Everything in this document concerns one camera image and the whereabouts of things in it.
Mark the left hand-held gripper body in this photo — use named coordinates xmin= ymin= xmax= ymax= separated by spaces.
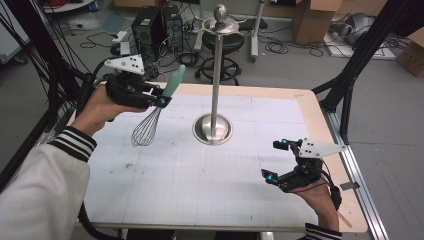
xmin=104 ymin=54 xmax=158 ymax=110

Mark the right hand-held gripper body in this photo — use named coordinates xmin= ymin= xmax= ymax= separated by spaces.
xmin=278 ymin=137 xmax=348 ymax=194

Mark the whisk with mint green handle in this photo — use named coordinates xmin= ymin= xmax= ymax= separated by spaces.
xmin=130 ymin=64 xmax=187 ymax=148

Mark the steel utensil stand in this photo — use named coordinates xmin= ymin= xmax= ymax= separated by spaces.
xmin=192 ymin=3 xmax=241 ymax=147

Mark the person's right hand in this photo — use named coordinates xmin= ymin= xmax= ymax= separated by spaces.
xmin=289 ymin=182 xmax=339 ymax=233

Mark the person's left hand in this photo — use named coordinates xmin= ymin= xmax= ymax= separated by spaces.
xmin=70 ymin=83 xmax=148 ymax=138

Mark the white device with display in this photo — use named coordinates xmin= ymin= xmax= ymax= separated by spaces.
xmin=119 ymin=41 xmax=132 ymax=57

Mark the white power strip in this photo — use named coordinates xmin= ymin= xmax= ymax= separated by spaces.
xmin=111 ymin=30 xmax=129 ymax=44

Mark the large black computer tower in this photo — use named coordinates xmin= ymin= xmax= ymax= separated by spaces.
xmin=131 ymin=5 xmax=165 ymax=64

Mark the slim black computer tower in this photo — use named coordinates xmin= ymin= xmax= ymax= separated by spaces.
xmin=161 ymin=4 xmax=184 ymax=54

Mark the white grid mat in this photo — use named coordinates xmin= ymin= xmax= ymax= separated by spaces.
xmin=83 ymin=90 xmax=319 ymax=228

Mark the black round stool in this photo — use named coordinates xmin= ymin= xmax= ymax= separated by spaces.
xmin=194 ymin=31 xmax=246 ymax=87

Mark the round white table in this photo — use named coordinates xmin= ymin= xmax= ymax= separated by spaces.
xmin=43 ymin=0 xmax=96 ymax=14

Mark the white cabinet with castor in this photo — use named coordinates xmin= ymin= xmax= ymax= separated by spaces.
xmin=0 ymin=0 xmax=32 ymax=65

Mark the tall cardboard box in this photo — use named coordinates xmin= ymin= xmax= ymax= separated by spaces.
xmin=291 ymin=0 xmax=343 ymax=46

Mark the white floor board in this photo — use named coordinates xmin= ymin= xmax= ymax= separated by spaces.
xmin=323 ymin=31 xmax=398 ymax=62

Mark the grey bag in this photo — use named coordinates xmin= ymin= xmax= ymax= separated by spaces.
xmin=328 ymin=12 xmax=376 ymax=46

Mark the small cardboard box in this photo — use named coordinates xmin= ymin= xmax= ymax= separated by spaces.
xmin=395 ymin=28 xmax=424 ymax=78

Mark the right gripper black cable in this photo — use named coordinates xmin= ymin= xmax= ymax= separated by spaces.
xmin=319 ymin=168 xmax=344 ymax=212

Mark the grey metal bracket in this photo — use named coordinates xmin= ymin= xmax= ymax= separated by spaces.
xmin=339 ymin=181 xmax=361 ymax=192

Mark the aluminium rail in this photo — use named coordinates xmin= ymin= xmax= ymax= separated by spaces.
xmin=0 ymin=109 xmax=68 ymax=194
xmin=321 ymin=108 xmax=389 ymax=240

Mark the black frame with cables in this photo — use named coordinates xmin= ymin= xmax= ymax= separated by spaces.
xmin=0 ymin=0 xmax=96 ymax=194

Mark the coiled black floor cable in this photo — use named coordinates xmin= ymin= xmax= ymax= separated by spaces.
xmin=264 ymin=39 xmax=291 ymax=56

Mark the black frame strut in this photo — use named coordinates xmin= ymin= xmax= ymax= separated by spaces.
xmin=311 ymin=0 xmax=424 ymax=146

